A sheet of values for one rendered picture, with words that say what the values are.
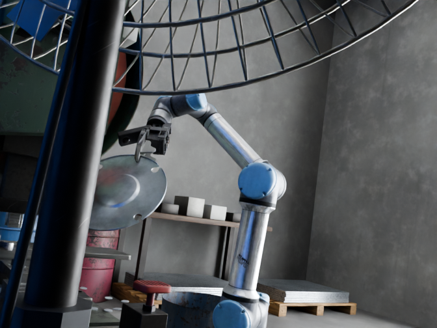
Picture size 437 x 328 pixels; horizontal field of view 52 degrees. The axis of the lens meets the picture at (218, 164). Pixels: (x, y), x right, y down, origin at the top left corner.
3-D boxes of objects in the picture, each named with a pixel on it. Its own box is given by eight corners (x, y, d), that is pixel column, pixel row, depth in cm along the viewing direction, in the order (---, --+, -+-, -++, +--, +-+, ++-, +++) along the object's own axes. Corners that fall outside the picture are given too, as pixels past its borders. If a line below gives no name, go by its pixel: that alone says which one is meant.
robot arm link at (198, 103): (209, 93, 162) (183, 101, 166) (196, 83, 152) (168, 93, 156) (212, 113, 160) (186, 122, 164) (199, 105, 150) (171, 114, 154)
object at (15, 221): (17, 226, 110) (20, 211, 111) (21, 228, 107) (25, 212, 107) (3, 224, 109) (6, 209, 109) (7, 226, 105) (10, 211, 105)
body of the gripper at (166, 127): (164, 138, 140) (172, 117, 150) (137, 135, 141) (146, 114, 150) (164, 157, 145) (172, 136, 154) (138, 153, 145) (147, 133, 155)
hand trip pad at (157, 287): (155, 315, 96) (160, 280, 97) (169, 323, 91) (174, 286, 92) (125, 316, 92) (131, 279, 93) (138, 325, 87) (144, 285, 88)
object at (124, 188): (92, 250, 115) (90, 248, 114) (52, 187, 133) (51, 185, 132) (186, 194, 125) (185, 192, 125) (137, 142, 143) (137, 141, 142)
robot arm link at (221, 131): (299, 188, 155) (213, 97, 174) (292, 185, 145) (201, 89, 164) (276, 211, 157) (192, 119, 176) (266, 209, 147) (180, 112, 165)
